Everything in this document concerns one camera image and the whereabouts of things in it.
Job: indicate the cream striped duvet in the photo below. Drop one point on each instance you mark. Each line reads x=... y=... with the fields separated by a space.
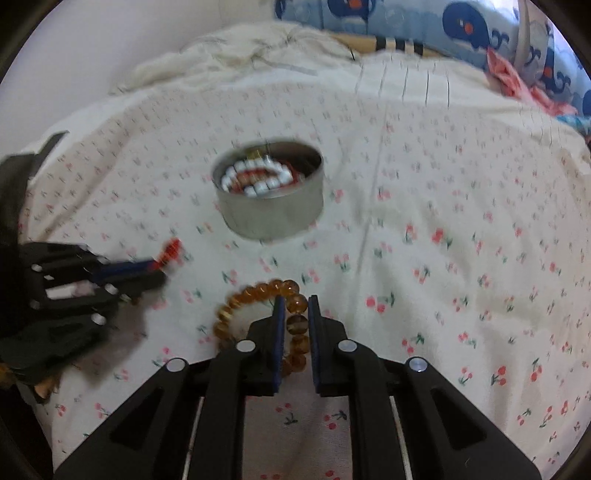
x=276 y=52

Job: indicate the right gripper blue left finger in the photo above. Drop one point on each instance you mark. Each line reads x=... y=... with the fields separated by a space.
x=187 y=420

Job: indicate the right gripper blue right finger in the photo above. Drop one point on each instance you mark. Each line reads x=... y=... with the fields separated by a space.
x=406 y=420

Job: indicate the round silver metal tin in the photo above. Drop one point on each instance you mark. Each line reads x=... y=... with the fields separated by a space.
x=270 y=191

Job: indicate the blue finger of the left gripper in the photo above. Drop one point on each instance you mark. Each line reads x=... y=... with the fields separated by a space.
x=78 y=323
x=72 y=262

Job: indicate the cherry print bed sheet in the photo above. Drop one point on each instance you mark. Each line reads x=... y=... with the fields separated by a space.
x=456 y=233

